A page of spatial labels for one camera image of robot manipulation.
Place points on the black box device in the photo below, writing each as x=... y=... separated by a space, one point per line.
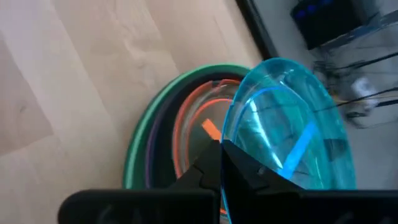
x=323 y=21

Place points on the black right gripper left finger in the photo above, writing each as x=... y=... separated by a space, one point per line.
x=140 y=207

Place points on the light green plastic plate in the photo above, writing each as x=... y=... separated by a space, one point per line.
x=132 y=161

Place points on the orange translucent plastic plate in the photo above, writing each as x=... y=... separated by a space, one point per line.
x=178 y=137

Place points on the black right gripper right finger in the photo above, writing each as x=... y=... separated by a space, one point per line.
x=295 y=207

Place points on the teal translucent plastic plate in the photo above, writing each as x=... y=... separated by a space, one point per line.
x=280 y=118

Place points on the white power adapter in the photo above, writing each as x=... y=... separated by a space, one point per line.
x=363 y=90

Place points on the dark green plastic plate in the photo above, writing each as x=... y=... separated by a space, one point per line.
x=228 y=67

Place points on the purple plastic plate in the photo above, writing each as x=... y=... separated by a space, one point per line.
x=151 y=149

